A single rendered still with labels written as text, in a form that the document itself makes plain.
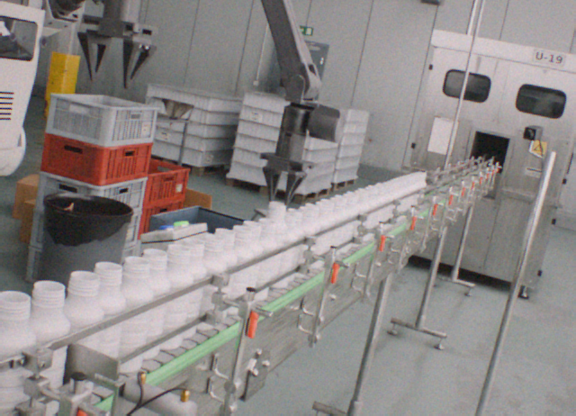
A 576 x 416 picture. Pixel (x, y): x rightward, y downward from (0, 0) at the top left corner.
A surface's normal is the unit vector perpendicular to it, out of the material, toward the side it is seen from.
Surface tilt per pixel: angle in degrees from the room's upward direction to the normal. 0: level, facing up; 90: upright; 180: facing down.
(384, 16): 90
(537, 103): 90
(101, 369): 90
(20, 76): 90
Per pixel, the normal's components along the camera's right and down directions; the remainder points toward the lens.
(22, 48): 0.91, 0.25
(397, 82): -0.36, 0.09
